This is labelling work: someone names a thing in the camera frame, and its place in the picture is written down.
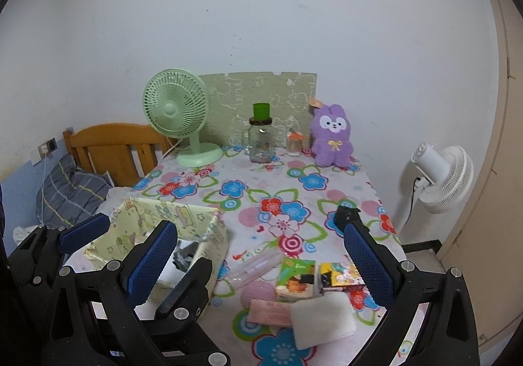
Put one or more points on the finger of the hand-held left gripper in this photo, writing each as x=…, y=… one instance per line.
x=188, y=288
x=81, y=232

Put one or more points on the yellow printed gift bag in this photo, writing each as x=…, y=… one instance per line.
x=212, y=239

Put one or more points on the floral tablecloth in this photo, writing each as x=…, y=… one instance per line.
x=261, y=186

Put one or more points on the pink packet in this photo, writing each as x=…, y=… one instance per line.
x=267, y=312

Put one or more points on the green snack box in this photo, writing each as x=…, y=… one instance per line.
x=292, y=276

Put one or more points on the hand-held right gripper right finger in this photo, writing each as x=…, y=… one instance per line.
x=367, y=264

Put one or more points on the white standing fan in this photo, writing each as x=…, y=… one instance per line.
x=445, y=182

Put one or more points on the beige door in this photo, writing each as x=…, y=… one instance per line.
x=490, y=145

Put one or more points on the black plastic bag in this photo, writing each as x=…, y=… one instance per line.
x=345, y=215

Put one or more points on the cotton swab jar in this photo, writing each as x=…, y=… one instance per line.
x=294, y=145

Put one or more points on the green desk fan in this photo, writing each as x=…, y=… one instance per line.
x=171, y=108

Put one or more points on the yellow printed pack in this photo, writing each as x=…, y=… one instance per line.
x=341, y=274

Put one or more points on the purple plush bunny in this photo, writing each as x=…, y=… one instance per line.
x=331, y=141

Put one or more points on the glass mug with green lid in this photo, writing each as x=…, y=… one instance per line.
x=259, y=141

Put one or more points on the white cloth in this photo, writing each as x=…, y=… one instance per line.
x=322, y=321

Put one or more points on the green patterned backboard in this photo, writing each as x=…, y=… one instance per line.
x=245, y=92

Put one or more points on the grey cloth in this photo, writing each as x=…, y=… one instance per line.
x=184, y=257

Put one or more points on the clear striped plastic packet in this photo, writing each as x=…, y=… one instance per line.
x=253, y=268

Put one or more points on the wall socket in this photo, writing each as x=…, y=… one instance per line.
x=51, y=144

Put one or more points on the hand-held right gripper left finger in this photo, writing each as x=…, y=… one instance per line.
x=151, y=264

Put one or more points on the plaid grey pillow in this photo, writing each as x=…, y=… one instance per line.
x=69, y=190

